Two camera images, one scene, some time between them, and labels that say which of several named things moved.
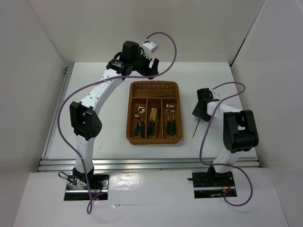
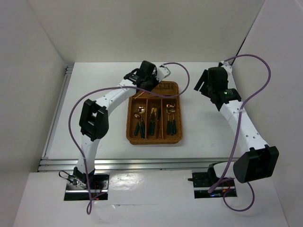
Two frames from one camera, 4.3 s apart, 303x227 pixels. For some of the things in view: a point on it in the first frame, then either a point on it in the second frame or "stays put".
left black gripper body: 141,63 -> 151,81
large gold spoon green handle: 141,109 stays put
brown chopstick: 159,96 stays put
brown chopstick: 194,133 -> 139,95
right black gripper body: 201,114 -> 206,88
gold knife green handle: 154,118 stays put
